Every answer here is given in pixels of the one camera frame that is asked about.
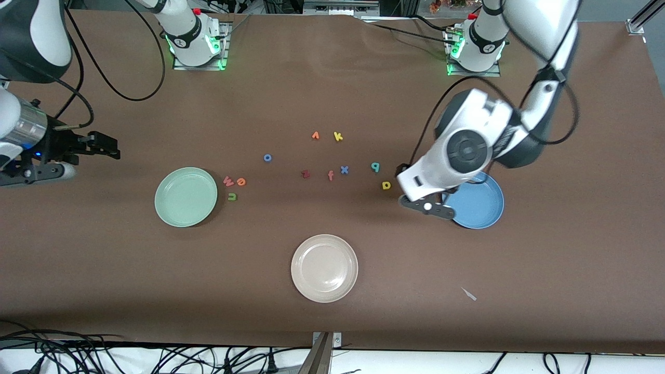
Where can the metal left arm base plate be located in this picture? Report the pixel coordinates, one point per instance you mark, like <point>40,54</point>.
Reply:
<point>473,74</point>

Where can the orange flower decoration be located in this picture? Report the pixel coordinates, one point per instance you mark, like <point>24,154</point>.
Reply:
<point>441,5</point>

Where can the pink letter w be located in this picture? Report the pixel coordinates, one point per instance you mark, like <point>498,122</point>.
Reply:
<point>228,181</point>

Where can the grey metal bar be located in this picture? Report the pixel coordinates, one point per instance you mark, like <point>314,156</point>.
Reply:
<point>317,358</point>

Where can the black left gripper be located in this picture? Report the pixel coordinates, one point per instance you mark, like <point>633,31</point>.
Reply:
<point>399,169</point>

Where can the aluminium frame profile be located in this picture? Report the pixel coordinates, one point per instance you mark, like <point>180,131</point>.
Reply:
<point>638,22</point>

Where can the white paper scrap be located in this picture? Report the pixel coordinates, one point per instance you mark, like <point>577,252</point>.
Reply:
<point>469,294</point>

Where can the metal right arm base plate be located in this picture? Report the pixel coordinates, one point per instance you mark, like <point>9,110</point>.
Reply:
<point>200,66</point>

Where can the beige plate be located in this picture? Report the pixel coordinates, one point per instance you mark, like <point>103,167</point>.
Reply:
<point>324,268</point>

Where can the metal table edge bracket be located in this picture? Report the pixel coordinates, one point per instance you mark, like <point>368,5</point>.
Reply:
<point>336,340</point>

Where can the green plate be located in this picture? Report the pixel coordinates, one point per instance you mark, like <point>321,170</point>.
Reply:
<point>185,197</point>

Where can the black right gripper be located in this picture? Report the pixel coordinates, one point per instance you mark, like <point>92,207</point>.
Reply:
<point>57,146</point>

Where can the grey metal box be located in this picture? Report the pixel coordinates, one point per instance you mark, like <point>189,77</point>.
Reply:
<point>340,6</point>

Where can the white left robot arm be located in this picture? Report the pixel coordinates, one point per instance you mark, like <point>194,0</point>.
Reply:
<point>467,150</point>

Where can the blue plate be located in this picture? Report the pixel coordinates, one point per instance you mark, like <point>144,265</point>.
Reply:
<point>480,208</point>

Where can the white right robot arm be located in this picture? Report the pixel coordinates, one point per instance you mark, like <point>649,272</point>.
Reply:
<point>189,44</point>

